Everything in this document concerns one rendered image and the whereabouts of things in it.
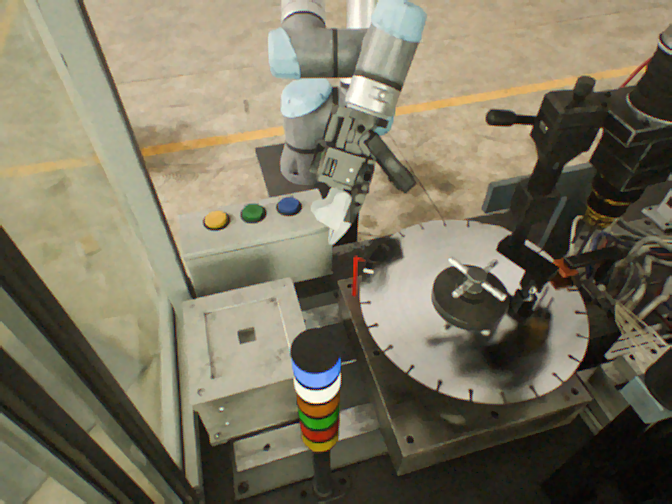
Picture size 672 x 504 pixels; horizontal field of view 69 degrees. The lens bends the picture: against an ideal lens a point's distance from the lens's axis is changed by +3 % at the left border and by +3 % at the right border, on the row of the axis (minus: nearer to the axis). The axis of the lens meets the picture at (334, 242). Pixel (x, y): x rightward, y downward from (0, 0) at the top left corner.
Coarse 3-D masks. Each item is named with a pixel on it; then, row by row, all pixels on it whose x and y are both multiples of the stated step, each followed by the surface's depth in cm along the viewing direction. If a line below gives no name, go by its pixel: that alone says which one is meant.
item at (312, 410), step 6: (336, 396) 46; (300, 402) 46; (306, 402) 45; (330, 402) 46; (336, 402) 47; (300, 408) 48; (306, 408) 46; (312, 408) 46; (318, 408) 46; (324, 408) 46; (330, 408) 47; (306, 414) 47; (312, 414) 47; (318, 414) 47; (324, 414) 47
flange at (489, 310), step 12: (468, 264) 74; (444, 276) 73; (456, 276) 73; (492, 276) 73; (444, 288) 71; (456, 288) 70; (504, 288) 71; (444, 300) 70; (456, 300) 70; (468, 300) 69; (480, 300) 69; (492, 300) 70; (504, 300) 70; (444, 312) 69; (456, 312) 68; (468, 312) 68; (480, 312) 68; (492, 312) 68; (504, 312) 68; (468, 324) 67; (480, 324) 67; (492, 324) 68
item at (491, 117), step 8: (488, 112) 57; (496, 112) 56; (504, 112) 57; (512, 112) 57; (488, 120) 57; (496, 120) 56; (504, 120) 57; (512, 120) 57; (520, 120) 57; (528, 120) 58
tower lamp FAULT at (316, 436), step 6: (300, 420) 51; (300, 426) 53; (336, 426) 52; (306, 432) 51; (312, 432) 50; (318, 432) 50; (324, 432) 50; (330, 432) 51; (336, 432) 53; (312, 438) 52; (318, 438) 51; (324, 438) 52; (330, 438) 52
